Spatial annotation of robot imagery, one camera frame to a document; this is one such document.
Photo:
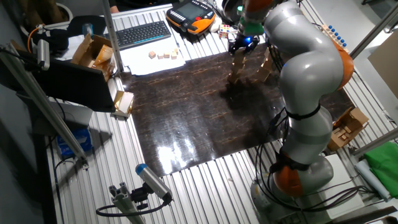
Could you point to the black orange teach pendant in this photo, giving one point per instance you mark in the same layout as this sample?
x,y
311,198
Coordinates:
x,y
189,14

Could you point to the operator hand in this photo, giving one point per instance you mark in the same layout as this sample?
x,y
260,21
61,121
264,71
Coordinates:
x,y
114,10

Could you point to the blue translucent cup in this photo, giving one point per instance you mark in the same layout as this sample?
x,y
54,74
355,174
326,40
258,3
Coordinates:
x,y
88,29

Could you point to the silver depth camera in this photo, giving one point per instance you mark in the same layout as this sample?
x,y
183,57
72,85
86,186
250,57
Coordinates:
x,y
43,54

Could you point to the cardboard box with wooden pieces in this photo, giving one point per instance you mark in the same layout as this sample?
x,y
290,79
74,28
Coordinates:
x,y
348,129

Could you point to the grey flat box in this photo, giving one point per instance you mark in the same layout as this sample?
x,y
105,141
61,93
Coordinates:
x,y
73,113

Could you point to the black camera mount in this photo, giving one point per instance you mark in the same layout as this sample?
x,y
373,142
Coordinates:
x,y
140,196

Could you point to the white gold foil box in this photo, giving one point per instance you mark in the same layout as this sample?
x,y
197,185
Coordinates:
x,y
123,102

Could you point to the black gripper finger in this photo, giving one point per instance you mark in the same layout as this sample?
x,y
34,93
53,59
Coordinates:
x,y
232,48
250,51

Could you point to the black filament spool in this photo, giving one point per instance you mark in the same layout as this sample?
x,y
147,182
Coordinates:
x,y
230,9

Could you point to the open brown cardboard box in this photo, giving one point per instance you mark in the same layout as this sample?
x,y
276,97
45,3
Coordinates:
x,y
93,56

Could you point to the black sleeved forearm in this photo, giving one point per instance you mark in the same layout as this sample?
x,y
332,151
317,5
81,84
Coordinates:
x,y
114,2

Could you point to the silver camera with blue cap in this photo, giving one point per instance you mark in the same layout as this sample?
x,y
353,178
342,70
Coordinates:
x,y
152,180

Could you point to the aluminium frame post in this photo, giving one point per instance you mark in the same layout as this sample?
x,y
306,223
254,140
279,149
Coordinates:
x,y
373,32
112,37

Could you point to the green wrist mount adapter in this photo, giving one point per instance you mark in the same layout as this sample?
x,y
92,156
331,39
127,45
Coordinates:
x,y
252,28

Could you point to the green cloth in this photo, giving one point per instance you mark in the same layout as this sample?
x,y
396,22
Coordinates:
x,y
384,168

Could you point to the wooden rack with blue caps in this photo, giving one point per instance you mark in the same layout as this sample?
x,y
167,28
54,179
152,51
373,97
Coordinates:
x,y
335,35

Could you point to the black flat bar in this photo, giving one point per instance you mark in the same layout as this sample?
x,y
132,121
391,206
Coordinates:
x,y
363,214

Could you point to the white base board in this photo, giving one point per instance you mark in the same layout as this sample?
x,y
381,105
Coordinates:
x,y
345,174

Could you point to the brown cardboard panel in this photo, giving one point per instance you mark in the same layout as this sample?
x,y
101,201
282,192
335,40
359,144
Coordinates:
x,y
385,65

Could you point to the black computer keyboard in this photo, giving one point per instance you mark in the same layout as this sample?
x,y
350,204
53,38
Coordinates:
x,y
140,34

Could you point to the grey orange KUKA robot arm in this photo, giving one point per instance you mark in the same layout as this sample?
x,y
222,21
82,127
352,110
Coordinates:
x,y
311,68

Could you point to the blue plastic packet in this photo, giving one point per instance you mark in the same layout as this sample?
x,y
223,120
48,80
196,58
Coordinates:
x,y
74,141

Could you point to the white paper sheet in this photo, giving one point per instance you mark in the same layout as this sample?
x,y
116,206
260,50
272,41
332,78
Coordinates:
x,y
149,67

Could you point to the dark marble pattern mat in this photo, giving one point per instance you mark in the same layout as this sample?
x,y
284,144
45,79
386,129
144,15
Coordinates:
x,y
186,130

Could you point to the short aluminium profile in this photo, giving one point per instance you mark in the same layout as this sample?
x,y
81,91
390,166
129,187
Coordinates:
x,y
124,202

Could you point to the white rolled sheet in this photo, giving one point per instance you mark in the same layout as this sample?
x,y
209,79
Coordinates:
x,y
371,180

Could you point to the black flat panel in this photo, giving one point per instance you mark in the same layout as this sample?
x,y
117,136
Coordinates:
x,y
71,84

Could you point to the aluminium frame beam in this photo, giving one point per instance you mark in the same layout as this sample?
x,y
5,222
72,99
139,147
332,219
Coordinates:
x,y
376,141
46,109

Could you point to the black fabric bag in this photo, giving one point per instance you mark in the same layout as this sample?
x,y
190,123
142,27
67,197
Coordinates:
x,y
62,34

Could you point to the colourful Rubik's cube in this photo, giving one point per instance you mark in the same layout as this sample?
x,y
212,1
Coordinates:
x,y
224,31

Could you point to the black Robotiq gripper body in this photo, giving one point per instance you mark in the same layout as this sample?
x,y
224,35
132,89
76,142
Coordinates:
x,y
247,42

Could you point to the white rounded object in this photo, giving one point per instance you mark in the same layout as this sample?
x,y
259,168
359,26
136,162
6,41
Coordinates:
x,y
215,26

